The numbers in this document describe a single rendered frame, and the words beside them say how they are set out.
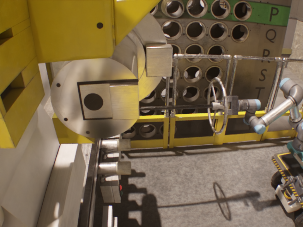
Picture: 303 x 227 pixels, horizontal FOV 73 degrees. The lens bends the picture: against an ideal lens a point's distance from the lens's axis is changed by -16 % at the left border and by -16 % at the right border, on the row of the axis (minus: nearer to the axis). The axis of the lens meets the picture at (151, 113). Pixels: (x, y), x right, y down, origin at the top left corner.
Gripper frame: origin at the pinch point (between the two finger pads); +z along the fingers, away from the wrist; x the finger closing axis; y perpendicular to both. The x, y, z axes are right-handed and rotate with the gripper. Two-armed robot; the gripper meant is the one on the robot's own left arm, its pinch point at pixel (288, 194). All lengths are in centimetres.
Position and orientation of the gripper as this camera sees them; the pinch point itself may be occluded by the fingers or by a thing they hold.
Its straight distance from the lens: 172.7
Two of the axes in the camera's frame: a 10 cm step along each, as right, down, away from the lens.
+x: 0.0, 6.6, -7.5
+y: -9.2, -3.0, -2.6
